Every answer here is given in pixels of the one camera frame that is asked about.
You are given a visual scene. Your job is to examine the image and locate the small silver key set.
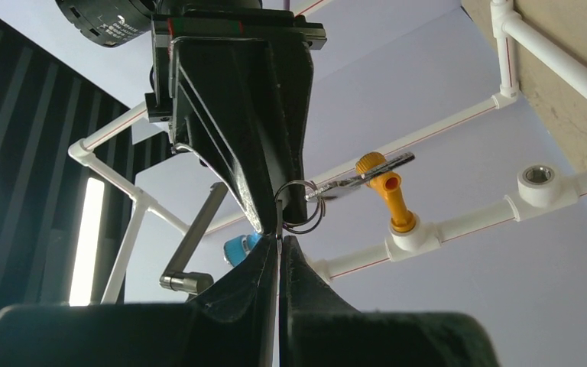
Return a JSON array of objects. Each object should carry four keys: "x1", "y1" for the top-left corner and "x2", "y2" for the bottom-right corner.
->
[{"x1": 274, "y1": 152, "x2": 416, "y2": 235}]

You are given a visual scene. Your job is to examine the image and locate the white PVC pipe frame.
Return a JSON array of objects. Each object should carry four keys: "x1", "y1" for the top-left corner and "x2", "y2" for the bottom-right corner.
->
[{"x1": 66, "y1": 0, "x2": 587, "y2": 306}]

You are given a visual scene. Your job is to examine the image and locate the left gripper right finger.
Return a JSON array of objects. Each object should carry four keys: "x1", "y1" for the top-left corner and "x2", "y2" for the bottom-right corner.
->
[{"x1": 279, "y1": 236, "x2": 499, "y2": 366}]

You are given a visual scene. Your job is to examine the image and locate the blue faucet valve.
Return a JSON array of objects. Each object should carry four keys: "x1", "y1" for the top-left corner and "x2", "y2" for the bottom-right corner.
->
[{"x1": 222, "y1": 232, "x2": 261, "y2": 267}]

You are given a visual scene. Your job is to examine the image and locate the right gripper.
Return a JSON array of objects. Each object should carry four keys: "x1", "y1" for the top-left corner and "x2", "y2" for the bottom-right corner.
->
[{"x1": 144, "y1": 1, "x2": 327, "y2": 234}]

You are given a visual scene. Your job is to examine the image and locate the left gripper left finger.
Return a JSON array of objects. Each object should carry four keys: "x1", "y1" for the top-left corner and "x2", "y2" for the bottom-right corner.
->
[{"x1": 0, "y1": 236, "x2": 278, "y2": 366}]

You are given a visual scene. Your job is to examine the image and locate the orange faucet valve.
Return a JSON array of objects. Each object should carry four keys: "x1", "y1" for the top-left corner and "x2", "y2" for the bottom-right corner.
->
[{"x1": 355, "y1": 151, "x2": 417, "y2": 233}]

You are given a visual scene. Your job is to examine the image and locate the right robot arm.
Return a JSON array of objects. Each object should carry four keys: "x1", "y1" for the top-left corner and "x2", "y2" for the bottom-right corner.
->
[{"x1": 57, "y1": 1, "x2": 326, "y2": 234}]

